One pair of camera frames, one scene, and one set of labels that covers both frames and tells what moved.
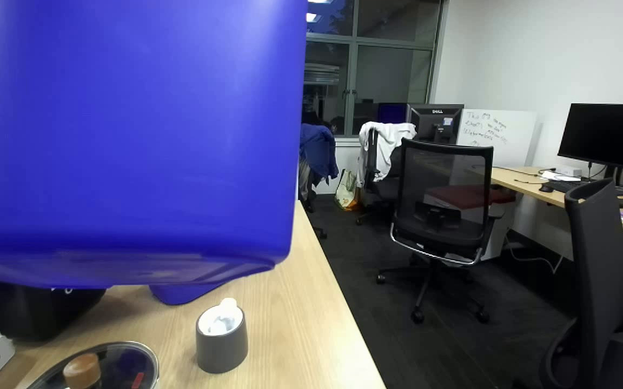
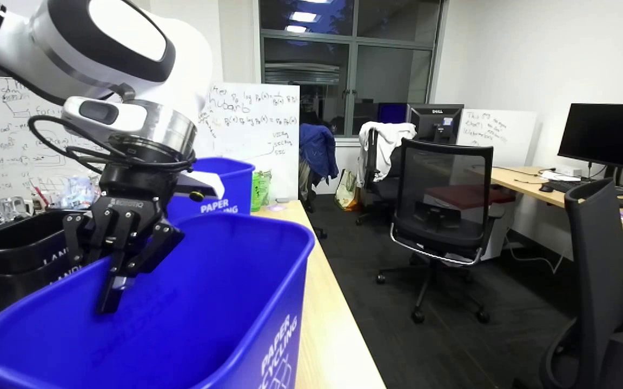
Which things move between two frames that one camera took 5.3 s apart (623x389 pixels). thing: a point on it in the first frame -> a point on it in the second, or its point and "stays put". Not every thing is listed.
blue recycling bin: (182, 293) -> (233, 195)
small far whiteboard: (506, 132) stays put
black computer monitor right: (612, 136) stays put
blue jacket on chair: (315, 147) stays put
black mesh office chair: (439, 212) stays put
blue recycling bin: (132, 143) -> (216, 312)
